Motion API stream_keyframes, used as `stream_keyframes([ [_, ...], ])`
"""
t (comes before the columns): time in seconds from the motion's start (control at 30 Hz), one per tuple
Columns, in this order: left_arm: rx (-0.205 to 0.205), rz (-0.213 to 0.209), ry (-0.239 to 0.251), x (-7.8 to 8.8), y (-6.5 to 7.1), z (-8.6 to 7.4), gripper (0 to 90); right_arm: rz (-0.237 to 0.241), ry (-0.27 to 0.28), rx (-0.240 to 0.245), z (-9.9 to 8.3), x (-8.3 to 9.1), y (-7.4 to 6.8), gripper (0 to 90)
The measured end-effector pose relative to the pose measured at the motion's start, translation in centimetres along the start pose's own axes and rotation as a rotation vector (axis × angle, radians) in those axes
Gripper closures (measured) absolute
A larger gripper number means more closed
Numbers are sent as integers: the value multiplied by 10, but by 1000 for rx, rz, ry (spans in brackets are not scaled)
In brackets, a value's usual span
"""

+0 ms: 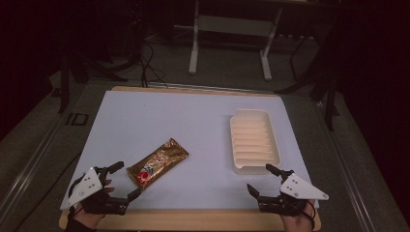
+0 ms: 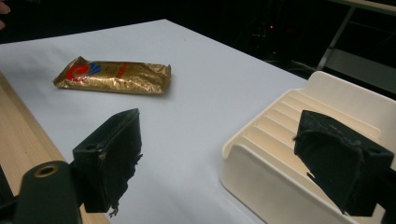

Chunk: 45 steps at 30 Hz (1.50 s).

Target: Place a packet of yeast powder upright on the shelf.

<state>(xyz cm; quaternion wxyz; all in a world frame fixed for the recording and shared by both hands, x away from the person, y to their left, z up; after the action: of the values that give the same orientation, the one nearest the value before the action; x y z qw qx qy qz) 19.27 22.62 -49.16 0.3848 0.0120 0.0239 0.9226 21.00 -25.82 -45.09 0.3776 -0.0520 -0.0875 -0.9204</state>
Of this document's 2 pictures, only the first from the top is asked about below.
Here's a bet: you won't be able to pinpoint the gold snack packet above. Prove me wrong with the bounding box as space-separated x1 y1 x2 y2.
127 137 190 190

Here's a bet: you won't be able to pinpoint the person's right hand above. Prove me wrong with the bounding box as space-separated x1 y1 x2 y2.
279 199 317 232

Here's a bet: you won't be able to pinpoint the white metal table frame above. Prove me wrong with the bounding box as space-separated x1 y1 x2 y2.
188 0 285 82

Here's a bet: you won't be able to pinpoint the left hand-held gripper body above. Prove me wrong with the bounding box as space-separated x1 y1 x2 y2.
64 165 131 217

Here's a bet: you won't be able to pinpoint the person's left hand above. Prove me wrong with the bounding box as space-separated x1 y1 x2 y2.
71 178 116 230

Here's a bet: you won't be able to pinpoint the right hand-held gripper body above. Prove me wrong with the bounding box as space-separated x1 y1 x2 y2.
257 169 330 217

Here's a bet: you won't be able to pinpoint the black floor cables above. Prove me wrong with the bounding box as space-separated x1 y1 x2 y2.
138 41 169 89

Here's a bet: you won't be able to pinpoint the thin black floor cable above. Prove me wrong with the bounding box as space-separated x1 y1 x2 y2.
14 150 82 232

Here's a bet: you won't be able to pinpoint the black wrist strap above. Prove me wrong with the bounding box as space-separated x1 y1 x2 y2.
302 199 317 230
67 206 82 224

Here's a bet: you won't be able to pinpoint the white ribbed plastic tray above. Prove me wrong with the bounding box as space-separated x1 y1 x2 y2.
229 108 282 176

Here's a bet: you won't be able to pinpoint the pale lilac table mat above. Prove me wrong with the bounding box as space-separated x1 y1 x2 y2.
60 90 320 211

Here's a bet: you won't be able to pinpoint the metal floor rail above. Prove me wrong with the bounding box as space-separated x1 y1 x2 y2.
0 107 67 225
312 100 379 232

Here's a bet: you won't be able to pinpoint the black metal stand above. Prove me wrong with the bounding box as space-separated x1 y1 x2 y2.
276 30 340 132
57 51 130 114

